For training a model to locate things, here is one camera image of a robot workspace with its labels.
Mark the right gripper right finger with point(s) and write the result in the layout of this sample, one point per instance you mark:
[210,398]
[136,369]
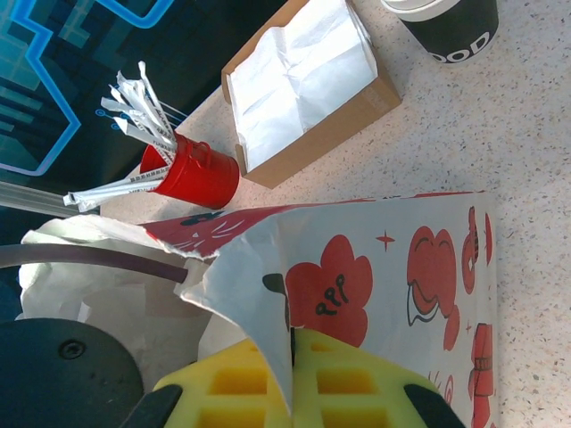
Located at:
[348,397]

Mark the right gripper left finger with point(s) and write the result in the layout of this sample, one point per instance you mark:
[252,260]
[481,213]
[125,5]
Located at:
[223,401]

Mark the red white paper bag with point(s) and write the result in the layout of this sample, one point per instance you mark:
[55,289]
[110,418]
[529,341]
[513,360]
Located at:
[379,267]

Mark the white wrapped straw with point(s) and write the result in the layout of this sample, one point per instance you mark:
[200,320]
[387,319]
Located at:
[117,111]
[156,100]
[96,201]
[127,130]
[140,107]
[111,189]

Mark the red metal bucket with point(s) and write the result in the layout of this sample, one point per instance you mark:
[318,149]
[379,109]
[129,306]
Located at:
[201,178]

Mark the brown cardboard napkin box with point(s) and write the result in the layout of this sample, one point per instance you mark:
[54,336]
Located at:
[357,116]

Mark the white napkin stack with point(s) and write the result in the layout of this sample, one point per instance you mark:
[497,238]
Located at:
[303,76]

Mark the white black paper cup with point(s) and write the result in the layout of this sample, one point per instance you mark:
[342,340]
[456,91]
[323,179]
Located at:
[459,27]
[401,2]

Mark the aluminium frame post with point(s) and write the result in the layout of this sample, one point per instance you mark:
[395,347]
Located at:
[27,198]

